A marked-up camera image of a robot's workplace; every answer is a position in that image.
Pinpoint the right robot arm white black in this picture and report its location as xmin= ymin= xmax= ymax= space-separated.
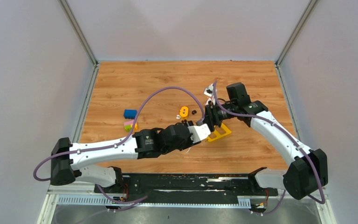
xmin=203 ymin=83 xmax=328 ymax=204

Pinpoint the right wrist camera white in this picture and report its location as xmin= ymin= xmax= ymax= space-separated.
xmin=203 ymin=84 xmax=217 ymax=98

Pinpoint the white slotted cable duct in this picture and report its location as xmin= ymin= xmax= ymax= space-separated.
xmin=57 ymin=195 xmax=252 ymax=209

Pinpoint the yellow traffic light block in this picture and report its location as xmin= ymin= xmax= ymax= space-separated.
xmin=179 ymin=106 xmax=189 ymax=119

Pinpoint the pink green orange brick stack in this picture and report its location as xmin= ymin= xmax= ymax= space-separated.
xmin=123 ymin=120 xmax=138 ymax=133

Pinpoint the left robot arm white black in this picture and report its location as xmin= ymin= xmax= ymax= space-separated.
xmin=50 ymin=123 xmax=201 ymax=193

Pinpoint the pink picture card block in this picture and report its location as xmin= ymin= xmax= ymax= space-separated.
xmin=205 ymin=98 xmax=214 ymax=106

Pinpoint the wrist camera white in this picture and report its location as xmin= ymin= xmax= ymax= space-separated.
xmin=203 ymin=84 xmax=217 ymax=98
xmin=188 ymin=124 xmax=211 ymax=144

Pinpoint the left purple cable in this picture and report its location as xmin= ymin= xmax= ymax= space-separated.
xmin=33 ymin=86 xmax=206 ymax=214

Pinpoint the yellow triangular toy frame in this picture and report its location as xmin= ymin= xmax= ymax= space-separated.
xmin=207 ymin=123 xmax=232 ymax=142

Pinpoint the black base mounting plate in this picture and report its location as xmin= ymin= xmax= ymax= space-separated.
xmin=94 ymin=173 xmax=278 ymax=205

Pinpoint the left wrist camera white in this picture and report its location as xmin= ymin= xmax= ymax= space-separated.
xmin=188 ymin=124 xmax=211 ymax=144

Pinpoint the blue toy brick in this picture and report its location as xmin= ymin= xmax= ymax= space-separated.
xmin=123 ymin=109 xmax=138 ymax=119

